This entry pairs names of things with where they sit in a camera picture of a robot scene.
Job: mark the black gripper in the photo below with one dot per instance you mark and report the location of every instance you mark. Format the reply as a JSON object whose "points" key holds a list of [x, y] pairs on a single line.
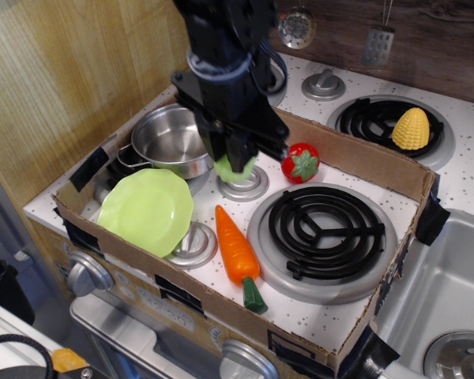
{"points": [[236, 114]]}

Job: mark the light green toy broccoli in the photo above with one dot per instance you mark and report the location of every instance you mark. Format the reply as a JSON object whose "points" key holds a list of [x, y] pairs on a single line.
{"points": [[226, 174]]}

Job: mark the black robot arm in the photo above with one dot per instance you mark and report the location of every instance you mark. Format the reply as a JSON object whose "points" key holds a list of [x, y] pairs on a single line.
{"points": [[225, 35]]}

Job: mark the silver centre stove knob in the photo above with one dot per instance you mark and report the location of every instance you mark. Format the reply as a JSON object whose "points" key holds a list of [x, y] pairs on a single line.
{"points": [[249, 189]]}

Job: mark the silver stove knob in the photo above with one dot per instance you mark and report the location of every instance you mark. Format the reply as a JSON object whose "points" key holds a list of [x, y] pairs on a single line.
{"points": [[324, 86], [197, 247], [249, 189]]}

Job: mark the stainless steel pot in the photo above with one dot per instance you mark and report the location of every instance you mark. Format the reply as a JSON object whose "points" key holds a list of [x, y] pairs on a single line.
{"points": [[167, 138]]}

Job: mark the back left black burner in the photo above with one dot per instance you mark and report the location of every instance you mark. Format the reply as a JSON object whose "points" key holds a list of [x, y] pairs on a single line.
{"points": [[277, 90]]}

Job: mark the red toy tomato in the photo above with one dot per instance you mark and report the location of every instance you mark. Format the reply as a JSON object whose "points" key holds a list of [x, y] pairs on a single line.
{"points": [[301, 164]]}

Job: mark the light green plastic plate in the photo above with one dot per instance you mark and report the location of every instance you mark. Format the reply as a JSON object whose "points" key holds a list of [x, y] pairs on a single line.
{"points": [[150, 209]]}

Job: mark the silver front stove knob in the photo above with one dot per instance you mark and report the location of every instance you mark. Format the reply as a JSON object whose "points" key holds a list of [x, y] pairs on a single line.
{"points": [[197, 247]]}

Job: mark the brown cardboard fence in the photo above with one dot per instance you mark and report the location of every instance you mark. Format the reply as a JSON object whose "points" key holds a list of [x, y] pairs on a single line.
{"points": [[299, 338]]}

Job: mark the silver back stove knob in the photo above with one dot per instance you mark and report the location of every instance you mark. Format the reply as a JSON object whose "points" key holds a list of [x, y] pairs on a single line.
{"points": [[324, 86]]}

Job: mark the orange toy carrot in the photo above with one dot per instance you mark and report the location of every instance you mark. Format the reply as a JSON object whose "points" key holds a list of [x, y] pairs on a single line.
{"points": [[240, 262]]}

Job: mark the hanging round metal strainer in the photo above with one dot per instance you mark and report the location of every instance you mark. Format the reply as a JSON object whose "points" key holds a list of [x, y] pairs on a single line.
{"points": [[297, 27]]}

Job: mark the front right black burner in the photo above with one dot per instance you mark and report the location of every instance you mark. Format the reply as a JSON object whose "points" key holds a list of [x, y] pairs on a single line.
{"points": [[322, 244]]}

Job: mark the back right black burner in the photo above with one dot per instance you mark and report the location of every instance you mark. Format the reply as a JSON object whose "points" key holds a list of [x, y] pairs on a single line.
{"points": [[373, 118]]}

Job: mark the hanging metal spatula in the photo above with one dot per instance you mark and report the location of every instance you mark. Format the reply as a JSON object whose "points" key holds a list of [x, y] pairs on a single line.
{"points": [[379, 41]]}

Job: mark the yellow toy corn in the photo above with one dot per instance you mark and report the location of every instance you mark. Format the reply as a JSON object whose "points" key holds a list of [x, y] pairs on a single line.
{"points": [[412, 131]]}

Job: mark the silver left oven knob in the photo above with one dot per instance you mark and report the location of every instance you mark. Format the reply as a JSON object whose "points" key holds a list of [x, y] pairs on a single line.
{"points": [[87, 275]]}

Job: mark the silver oven knob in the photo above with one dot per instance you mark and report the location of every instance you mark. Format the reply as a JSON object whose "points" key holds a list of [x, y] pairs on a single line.
{"points": [[239, 360], [87, 275]]}

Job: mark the silver right oven knob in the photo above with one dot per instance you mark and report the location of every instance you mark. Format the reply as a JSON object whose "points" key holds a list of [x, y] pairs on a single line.
{"points": [[239, 360]]}

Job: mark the grey toy sink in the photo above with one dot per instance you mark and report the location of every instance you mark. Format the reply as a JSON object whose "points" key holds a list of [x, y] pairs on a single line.
{"points": [[434, 296]]}

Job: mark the yellow object bottom left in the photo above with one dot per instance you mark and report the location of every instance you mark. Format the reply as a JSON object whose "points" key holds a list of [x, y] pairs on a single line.
{"points": [[65, 360]]}

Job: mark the silver sink drain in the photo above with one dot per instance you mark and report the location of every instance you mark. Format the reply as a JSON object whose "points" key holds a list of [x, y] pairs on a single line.
{"points": [[450, 356]]}

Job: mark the silver oven door handle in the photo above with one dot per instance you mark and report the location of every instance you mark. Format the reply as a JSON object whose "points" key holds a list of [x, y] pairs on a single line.
{"points": [[135, 346]]}

